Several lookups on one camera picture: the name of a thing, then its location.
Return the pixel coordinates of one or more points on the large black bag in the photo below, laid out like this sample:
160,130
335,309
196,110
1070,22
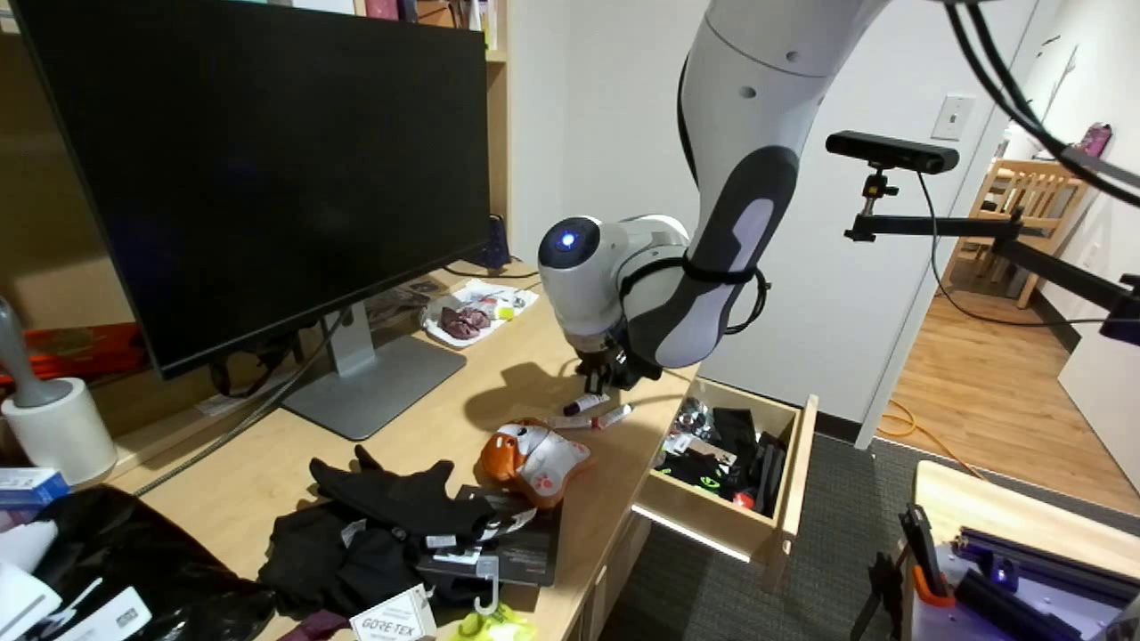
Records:
153,557

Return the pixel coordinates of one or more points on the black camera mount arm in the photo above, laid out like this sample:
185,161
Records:
937,226

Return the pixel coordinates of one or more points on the pink object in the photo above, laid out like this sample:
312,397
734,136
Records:
1095,142

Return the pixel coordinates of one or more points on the small black desk gadget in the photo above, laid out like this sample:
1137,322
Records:
496,244

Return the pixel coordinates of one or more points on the wooden drawer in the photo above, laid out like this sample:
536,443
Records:
715,523

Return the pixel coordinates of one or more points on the green and black item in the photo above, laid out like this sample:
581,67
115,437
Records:
715,478

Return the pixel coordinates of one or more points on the pale tube red cap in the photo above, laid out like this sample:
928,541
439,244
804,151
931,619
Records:
576,427

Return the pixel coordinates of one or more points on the small orange red item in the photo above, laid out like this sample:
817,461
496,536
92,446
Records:
747,499

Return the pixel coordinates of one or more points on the black computer monitor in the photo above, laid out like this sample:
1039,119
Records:
260,156

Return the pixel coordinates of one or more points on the white pouch colourful round print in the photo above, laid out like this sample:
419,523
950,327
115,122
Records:
555,456

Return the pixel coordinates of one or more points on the white light switch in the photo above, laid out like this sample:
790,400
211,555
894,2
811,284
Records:
950,119

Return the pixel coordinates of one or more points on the light wooden desk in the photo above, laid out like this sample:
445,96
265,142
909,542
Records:
512,381

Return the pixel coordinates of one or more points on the red box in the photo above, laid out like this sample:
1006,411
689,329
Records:
74,352

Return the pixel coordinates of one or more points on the wooden side table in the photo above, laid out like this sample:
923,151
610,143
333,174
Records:
1034,504

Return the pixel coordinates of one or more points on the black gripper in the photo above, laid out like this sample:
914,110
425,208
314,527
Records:
624,362

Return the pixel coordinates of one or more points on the black gloves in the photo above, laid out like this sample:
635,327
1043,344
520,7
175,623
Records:
393,493

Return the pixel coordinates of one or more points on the white printed card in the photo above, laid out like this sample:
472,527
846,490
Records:
393,619

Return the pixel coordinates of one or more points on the white gray gadget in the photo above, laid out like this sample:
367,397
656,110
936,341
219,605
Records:
689,422

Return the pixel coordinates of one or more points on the purple tray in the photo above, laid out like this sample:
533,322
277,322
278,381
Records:
1045,583

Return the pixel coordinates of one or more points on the green yellow hook item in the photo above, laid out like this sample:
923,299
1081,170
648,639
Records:
494,630

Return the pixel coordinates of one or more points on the white papers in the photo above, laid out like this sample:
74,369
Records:
23,594

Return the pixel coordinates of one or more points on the orange pouch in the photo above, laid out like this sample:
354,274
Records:
496,461

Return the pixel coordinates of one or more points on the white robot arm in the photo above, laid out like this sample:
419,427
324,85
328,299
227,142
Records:
734,72

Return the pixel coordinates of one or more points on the maroon wallet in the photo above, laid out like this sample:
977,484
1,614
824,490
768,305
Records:
312,630

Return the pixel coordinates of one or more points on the black cloth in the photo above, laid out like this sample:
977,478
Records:
322,557

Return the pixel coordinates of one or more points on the wooden chair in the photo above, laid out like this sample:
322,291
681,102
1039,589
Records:
1034,208

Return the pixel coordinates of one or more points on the blue box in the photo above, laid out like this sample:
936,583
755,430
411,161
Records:
31,486

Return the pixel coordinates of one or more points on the black bar camera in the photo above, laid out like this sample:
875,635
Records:
891,151

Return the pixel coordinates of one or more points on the dark gray rug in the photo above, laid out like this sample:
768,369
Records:
734,594

